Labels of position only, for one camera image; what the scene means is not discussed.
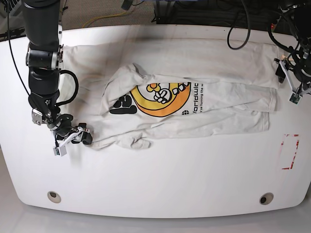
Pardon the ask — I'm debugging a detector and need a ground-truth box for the white printed T-shirt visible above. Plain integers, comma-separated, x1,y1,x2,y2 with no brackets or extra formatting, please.
63,40,281,150

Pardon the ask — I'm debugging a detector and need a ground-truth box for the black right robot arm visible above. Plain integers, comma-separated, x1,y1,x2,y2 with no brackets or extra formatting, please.
22,0,92,145

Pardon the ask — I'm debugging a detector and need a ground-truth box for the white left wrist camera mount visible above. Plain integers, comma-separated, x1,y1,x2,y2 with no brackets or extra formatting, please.
274,55,311,105

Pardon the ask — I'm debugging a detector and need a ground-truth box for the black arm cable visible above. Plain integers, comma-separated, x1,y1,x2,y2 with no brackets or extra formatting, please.
227,0,294,53
54,69,80,107

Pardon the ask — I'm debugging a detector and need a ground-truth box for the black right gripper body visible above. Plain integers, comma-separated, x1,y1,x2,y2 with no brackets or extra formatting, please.
32,109,75,140

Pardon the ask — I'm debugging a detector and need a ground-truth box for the right table cable grommet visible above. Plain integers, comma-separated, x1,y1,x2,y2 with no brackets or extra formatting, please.
259,193,274,205

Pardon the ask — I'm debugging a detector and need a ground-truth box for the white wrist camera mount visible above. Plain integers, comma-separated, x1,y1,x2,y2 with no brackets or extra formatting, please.
53,126,83,156
274,55,311,105

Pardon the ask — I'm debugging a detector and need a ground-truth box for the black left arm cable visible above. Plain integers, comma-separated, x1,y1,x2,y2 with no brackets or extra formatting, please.
227,0,294,53

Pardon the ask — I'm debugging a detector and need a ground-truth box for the left table cable grommet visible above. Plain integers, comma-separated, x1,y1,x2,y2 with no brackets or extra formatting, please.
47,191,61,204

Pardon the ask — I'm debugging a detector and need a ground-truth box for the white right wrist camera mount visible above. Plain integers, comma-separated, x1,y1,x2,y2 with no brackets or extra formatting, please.
53,126,83,156

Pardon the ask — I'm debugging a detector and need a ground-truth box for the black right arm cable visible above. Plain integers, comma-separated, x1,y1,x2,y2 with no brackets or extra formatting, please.
54,69,80,107

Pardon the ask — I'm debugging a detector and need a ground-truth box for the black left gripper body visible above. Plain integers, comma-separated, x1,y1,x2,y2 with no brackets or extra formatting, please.
286,46,311,81

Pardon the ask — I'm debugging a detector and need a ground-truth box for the black power strip red light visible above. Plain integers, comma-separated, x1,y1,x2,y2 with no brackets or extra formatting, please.
268,22,277,32

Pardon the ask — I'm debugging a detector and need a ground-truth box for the red tape rectangle marking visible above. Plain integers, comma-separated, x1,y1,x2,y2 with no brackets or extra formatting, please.
278,134,300,170

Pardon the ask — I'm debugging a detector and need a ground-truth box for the table cable grommet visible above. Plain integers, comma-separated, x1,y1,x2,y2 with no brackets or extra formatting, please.
259,193,274,205
47,191,61,204

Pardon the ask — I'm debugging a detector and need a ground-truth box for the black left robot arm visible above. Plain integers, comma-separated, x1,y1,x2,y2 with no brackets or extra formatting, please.
279,0,311,96

